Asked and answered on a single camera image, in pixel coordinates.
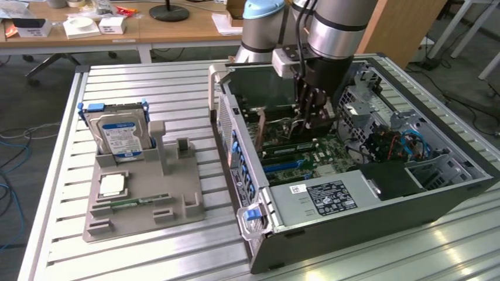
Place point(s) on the green motherboard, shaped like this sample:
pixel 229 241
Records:
pixel 332 155

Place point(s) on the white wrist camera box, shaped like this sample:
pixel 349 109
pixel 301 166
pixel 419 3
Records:
pixel 281 65

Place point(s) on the black power adapter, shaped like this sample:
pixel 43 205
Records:
pixel 429 64

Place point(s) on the black round lamp base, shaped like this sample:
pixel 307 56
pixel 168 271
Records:
pixel 169 14

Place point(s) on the small white labelled box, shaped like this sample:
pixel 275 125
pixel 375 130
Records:
pixel 111 26

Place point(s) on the wooden cabinet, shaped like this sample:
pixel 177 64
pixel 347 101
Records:
pixel 399 29

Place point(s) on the blue expansion slot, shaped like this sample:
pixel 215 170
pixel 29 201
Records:
pixel 283 167

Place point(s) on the orange book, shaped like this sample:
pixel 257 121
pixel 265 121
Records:
pixel 9 30

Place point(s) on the hard disk in blue carrier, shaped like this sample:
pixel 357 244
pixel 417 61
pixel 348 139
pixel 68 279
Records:
pixel 117 137

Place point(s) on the grey cup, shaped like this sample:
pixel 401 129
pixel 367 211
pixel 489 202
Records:
pixel 57 3

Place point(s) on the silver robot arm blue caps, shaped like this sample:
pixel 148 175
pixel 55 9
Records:
pixel 336 29

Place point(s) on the white table frame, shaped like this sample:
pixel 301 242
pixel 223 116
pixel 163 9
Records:
pixel 460 44

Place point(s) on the blue case latch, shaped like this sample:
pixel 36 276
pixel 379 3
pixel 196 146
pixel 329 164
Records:
pixel 251 216

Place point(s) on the wooden desk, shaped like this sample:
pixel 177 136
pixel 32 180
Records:
pixel 47 42

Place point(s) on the white chipset heatsink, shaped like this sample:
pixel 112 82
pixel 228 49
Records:
pixel 325 171

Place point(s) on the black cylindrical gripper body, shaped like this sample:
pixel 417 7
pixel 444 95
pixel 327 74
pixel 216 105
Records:
pixel 325 74

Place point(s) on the dark RAM stick white label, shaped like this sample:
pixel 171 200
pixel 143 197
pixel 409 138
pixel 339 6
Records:
pixel 291 149

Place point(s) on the silver perforated drive bracket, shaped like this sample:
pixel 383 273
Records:
pixel 441 172

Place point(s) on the white paper stack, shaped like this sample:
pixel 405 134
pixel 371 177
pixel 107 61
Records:
pixel 227 29

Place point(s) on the green RAM stick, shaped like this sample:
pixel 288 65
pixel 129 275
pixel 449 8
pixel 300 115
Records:
pixel 132 202

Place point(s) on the clear plastic bag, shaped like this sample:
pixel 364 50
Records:
pixel 103 7

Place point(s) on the silver disk bay cage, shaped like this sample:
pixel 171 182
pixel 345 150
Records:
pixel 363 111

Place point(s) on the silver CPU chip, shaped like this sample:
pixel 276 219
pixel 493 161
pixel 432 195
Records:
pixel 112 185

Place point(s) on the white square dish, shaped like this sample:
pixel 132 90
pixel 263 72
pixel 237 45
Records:
pixel 80 27

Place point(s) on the brown cardboard box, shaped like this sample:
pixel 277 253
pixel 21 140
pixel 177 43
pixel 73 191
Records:
pixel 233 8

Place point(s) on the black plastic shroud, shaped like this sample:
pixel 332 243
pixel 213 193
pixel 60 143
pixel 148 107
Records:
pixel 391 181

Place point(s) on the grey power supply unit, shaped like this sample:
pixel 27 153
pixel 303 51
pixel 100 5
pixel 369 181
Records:
pixel 288 205

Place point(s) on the dark grey PC case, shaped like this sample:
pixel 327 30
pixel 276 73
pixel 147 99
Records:
pixel 351 234

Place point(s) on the grey plastic parts rack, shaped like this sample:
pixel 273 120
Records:
pixel 148 216

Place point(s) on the red packet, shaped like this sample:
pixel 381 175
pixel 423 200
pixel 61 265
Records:
pixel 127 11

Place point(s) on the white box black lid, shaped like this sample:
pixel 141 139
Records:
pixel 33 31

